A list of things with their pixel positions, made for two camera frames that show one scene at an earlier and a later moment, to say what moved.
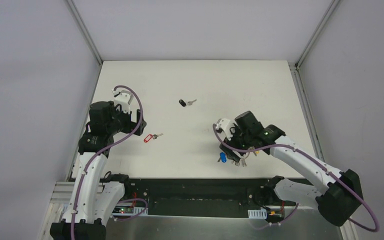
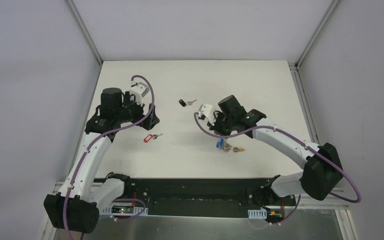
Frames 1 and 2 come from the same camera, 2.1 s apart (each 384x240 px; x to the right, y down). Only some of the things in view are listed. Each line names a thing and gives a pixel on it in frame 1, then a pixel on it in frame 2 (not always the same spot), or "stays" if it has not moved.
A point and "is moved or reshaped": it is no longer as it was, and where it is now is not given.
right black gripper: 233,152 to 219,124
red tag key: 147,138 stays
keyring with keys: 223,158 is moved or reshaped
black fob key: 185,104 stays
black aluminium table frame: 202,197 stays
